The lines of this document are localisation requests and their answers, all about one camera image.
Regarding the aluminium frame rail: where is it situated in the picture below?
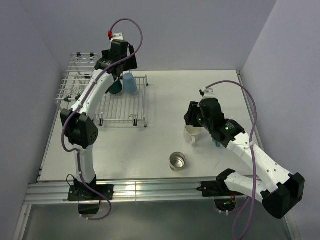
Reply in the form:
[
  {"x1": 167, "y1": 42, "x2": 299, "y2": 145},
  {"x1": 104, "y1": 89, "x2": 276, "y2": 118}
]
[{"x1": 22, "y1": 177, "x2": 216, "y2": 206}]

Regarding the dark green ceramic mug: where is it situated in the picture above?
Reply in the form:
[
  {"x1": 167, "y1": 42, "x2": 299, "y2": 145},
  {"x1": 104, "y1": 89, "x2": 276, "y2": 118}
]
[{"x1": 107, "y1": 78, "x2": 123, "y2": 95}]

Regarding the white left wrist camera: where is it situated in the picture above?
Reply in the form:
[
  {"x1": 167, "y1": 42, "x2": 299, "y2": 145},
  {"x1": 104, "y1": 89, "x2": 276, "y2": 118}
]
[{"x1": 107, "y1": 30, "x2": 124, "y2": 42}]

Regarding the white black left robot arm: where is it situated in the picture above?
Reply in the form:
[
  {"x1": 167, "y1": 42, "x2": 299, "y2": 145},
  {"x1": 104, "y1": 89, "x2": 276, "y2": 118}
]
[{"x1": 60, "y1": 39, "x2": 138, "y2": 200}]

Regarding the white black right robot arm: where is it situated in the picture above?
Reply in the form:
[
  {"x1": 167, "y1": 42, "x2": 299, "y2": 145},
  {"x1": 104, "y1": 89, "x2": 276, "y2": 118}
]
[{"x1": 184, "y1": 98, "x2": 305, "y2": 219}]

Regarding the metal wire dish rack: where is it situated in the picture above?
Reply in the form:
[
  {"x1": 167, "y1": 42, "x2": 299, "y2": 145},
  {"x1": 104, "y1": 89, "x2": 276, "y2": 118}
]
[{"x1": 54, "y1": 51, "x2": 149, "y2": 129}]

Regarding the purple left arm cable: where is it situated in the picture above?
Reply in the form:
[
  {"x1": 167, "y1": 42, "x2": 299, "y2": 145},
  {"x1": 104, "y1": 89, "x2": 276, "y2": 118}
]
[{"x1": 61, "y1": 17, "x2": 143, "y2": 221}]

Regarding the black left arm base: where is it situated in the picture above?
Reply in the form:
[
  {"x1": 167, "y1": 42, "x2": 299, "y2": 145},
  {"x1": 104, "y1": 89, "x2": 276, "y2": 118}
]
[{"x1": 67, "y1": 184, "x2": 114, "y2": 202}]

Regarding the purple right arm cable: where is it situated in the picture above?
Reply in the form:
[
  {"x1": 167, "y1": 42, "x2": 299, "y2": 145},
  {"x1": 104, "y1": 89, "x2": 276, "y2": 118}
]
[{"x1": 205, "y1": 80, "x2": 258, "y2": 240}]

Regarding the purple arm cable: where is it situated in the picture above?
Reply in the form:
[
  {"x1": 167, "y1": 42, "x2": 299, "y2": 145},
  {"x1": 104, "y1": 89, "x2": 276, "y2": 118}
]
[
  {"x1": 205, "y1": 80, "x2": 258, "y2": 240},
  {"x1": 61, "y1": 17, "x2": 143, "y2": 221}
]

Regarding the stainless steel cup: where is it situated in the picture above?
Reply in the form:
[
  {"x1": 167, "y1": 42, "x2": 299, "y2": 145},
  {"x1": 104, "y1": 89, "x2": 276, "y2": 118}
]
[{"x1": 169, "y1": 151, "x2": 186, "y2": 172}]

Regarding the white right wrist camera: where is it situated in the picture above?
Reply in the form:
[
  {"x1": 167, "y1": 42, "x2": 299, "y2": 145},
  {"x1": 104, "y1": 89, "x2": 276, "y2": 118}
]
[{"x1": 199, "y1": 87, "x2": 217, "y2": 101}]

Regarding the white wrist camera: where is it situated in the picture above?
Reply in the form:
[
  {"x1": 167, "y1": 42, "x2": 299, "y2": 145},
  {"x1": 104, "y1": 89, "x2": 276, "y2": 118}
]
[
  {"x1": 199, "y1": 87, "x2": 217, "y2": 101},
  {"x1": 107, "y1": 30, "x2": 124, "y2": 42}
]

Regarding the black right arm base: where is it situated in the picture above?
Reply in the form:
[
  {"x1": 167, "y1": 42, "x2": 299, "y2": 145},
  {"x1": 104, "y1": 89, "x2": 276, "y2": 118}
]
[{"x1": 196, "y1": 180, "x2": 244, "y2": 198}]

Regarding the blue white ceramic mug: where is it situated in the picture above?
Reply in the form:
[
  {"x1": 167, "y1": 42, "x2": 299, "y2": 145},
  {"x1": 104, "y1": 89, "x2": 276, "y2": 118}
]
[{"x1": 211, "y1": 136, "x2": 221, "y2": 148}]

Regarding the light blue plastic cup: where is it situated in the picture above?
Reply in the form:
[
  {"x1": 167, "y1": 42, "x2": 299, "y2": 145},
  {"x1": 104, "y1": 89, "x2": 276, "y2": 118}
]
[{"x1": 122, "y1": 72, "x2": 137, "y2": 94}]

